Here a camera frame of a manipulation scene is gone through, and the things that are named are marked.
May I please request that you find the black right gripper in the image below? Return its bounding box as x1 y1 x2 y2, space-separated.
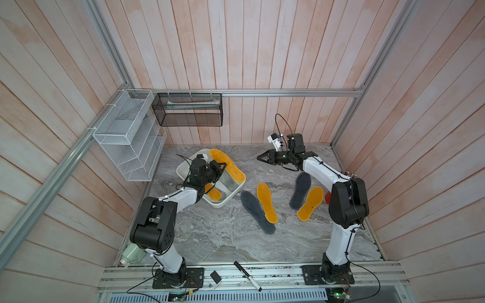
256 151 294 166

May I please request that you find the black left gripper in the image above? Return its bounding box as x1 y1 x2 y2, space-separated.
201 160 227 185

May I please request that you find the yellow insole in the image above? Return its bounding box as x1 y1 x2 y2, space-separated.
256 183 278 223
205 184 222 201
209 148 246 183
297 186 325 222

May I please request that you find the pale green mesh insole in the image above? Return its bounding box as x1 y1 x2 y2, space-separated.
219 170 239 192
204 188 227 203

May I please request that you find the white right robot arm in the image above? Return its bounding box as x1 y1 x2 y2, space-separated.
257 133 370 267

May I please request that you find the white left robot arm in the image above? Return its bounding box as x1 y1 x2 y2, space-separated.
130 154 227 274

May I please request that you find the white plastic storage box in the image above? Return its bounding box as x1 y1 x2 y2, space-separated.
176 148 246 208

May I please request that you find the small black box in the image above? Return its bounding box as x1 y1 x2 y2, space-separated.
210 271 222 285

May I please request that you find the dark grey insole right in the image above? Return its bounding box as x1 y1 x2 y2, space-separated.
289 172 311 210

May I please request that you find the dark grey insole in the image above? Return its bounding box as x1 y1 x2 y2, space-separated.
289 172 311 210
241 191 276 234

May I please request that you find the dark grey insole centre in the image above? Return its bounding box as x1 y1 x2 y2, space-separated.
241 191 276 234

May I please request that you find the black mesh basket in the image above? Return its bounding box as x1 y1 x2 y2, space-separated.
152 92 224 127

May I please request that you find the red pencil cup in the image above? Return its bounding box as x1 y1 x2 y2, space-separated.
325 192 331 205

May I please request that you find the black marker pen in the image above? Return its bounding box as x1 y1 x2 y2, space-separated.
234 261 262 292

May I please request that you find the aluminium rail back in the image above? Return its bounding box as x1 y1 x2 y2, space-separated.
150 88 364 97

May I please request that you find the aluminium rail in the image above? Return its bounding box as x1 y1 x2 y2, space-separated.
150 88 364 97
1 83 133 271

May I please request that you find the white wire mesh shelf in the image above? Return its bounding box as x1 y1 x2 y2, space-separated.
93 89 167 182

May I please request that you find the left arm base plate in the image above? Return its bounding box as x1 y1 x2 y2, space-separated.
152 267 204 289

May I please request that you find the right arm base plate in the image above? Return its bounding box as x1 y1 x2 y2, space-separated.
301 265 355 285

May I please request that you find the aluminium rail left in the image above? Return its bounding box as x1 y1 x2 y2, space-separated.
1 83 133 271

